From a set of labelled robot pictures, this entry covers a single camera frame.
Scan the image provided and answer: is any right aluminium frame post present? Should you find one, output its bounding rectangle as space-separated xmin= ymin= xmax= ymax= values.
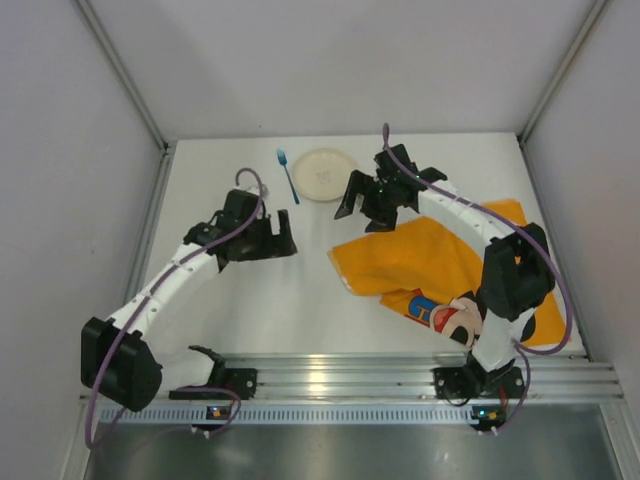
xmin=517 ymin=0 xmax=614 ymax=141

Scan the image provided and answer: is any cream round plate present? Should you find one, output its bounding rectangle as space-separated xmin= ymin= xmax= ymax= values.
xmin=292 ymin=148 xmax=359 ymax=202

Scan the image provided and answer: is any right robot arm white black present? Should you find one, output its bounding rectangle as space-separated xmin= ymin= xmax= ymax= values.
xmin=329 ymin=144 xmax=556 ymax=406

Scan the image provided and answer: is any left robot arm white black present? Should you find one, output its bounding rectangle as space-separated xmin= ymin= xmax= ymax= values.
xmin=80 ymin=189 xmax=297 ymax=412

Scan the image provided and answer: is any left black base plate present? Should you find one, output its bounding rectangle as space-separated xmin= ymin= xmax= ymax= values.
xmin=169 ymin=366 xmax=258 ymax=400

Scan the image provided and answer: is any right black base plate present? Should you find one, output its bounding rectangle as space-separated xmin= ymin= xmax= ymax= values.
xmin=433 ymin=366 xmax=525 ymax=401

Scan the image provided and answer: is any aluminium frame post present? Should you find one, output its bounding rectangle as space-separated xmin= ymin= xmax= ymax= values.
xmin=71 ymin=0 xmax=168 ymax=151
xmin=517 ymin=0 xmax=614 ymax=141

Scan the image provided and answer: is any aluminium mounting rail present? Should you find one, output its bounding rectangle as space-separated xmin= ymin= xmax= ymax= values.
xmin=227 ymin=353 xmax=624 ymax=404

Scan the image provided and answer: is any orange cartoon mouse placemat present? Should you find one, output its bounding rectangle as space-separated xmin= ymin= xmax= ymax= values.
xmin=325 ymin=198 xmax=569 ymax=351

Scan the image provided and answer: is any perforated grey cable duct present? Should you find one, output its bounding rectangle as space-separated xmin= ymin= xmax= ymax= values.
xmin=118 ymin=404 xmax=504 ymax=426

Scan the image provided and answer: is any left aluminium frame post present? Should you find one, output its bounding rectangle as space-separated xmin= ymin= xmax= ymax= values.
xmin=71 ymin=0 xmax=168 ymax=151

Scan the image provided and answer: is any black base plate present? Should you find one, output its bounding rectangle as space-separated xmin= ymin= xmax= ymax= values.
xmin=169 ymin=366 xmax=258 ymax=400
xmin=433 ymin=366 xmax=525 ymax=401

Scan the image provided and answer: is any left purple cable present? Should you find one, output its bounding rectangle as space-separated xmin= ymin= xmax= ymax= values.
xmin=84 ymin=168 xmax=271 ymax=451

